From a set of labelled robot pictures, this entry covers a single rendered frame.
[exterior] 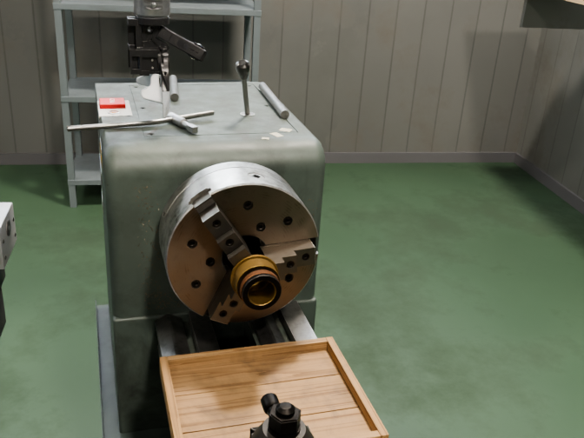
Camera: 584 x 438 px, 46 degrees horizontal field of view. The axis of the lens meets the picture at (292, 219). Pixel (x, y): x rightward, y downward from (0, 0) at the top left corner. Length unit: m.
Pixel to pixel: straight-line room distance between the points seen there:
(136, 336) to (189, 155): 0.44
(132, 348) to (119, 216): 0.33
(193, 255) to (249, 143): 0.29
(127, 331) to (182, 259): 0.31
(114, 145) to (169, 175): 0.13
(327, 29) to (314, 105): 0.53
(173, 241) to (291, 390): 0.36
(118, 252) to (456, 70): 4.02
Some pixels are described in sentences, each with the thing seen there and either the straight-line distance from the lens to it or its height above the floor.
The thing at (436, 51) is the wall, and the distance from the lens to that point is 5.13.
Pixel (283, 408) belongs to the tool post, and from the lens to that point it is 0.84.
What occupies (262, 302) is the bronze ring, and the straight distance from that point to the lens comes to 1.27.
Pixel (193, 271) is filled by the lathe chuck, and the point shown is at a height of 1.06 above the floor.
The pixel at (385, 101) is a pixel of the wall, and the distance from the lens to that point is 5.09.
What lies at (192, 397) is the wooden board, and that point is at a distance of 1.32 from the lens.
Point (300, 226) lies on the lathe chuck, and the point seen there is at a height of 1.14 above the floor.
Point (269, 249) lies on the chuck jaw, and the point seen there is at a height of 1.10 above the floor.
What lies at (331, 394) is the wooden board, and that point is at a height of 0.89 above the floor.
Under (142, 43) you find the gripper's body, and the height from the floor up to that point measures 1.44.
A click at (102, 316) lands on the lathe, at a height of 0.54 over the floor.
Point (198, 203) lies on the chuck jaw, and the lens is 1.31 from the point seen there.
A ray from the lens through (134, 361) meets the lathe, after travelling 1.65.
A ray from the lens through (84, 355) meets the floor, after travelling 2.98.
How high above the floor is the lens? 1.72
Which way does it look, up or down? 25 degrees down
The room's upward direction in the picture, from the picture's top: 4 degrees clockwise
